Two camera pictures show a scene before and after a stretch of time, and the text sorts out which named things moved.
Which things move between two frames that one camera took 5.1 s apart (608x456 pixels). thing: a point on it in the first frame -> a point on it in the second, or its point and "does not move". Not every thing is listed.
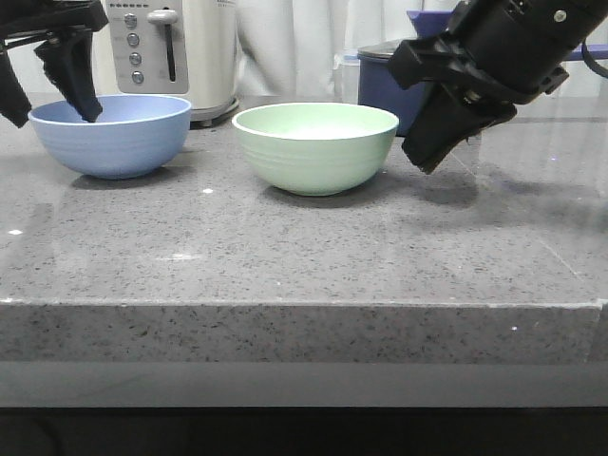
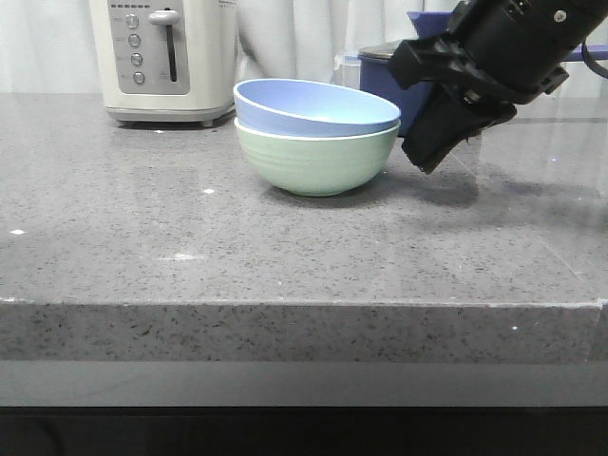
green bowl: [315, 148] does not move
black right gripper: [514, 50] does not move
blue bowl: [134, 135] -> [302, 108]
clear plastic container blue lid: [345, 76] does not move
